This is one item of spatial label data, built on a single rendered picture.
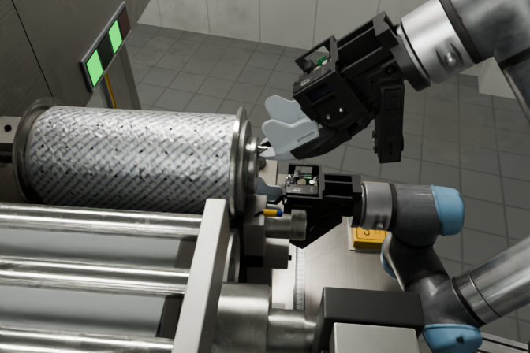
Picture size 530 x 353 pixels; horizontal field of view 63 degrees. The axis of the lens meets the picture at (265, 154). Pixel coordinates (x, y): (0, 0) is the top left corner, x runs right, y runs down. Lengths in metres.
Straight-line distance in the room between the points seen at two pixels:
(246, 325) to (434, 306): 0.45
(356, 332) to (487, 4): 0.30
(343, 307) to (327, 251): 0.67
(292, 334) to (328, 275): 0.55
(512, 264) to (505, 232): 1.62
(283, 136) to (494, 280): 0.36
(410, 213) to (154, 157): 0.38
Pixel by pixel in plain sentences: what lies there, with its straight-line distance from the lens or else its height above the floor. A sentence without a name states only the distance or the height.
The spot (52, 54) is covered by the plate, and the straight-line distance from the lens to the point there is 0.79.
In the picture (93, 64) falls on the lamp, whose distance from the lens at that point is 0.91.
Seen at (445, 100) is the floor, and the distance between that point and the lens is 2.96.
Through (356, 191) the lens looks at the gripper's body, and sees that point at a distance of 0.66.
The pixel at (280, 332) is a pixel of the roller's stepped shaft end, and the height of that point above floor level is 1.35.
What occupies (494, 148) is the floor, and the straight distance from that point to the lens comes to 2.71.
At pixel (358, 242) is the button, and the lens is 0.90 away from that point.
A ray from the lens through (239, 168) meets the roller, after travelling 0.50.
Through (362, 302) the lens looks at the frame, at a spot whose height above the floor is 1.44.
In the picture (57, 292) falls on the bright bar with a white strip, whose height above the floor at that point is 1.44.
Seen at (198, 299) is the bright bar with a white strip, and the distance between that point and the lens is 0.22.
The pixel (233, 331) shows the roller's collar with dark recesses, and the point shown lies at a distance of 0.31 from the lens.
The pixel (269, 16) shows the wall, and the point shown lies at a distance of 3.22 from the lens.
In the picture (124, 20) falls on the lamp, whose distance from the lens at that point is 1.05.
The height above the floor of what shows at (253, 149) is 1.29.
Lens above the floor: 1.65
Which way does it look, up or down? 44 degrees down
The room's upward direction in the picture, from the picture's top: straight up
